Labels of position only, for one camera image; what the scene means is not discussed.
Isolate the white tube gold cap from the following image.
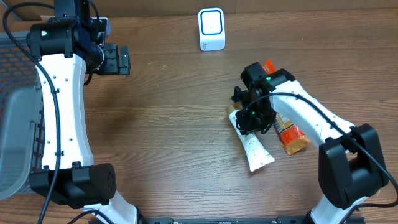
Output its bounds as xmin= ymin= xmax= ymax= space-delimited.
xmin=225 ymin=103 xmax=275 ymax=172

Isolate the orange pasta package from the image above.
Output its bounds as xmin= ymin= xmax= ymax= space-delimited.
xmin=262 ymin=59 xmax=312 ymax=156

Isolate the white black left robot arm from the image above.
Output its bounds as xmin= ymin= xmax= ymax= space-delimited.
xmin=27 ymin=16 xmax=141 ymax=223

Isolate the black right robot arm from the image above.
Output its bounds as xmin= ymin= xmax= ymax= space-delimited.
xmin=231 ymin=63 xmax=396 ymax=223

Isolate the white barcode scanner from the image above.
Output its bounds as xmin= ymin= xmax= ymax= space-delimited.
xmin=198 ymin=7 xmax=226 ymax=52

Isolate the grey plastic shopping basket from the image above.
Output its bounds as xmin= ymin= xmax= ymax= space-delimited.
xmin=1 ymin=33 xmax=44 ymax=200

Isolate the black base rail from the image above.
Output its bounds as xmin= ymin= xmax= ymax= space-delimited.
xmin=88 ymin=216 xmax=366 ymax=224

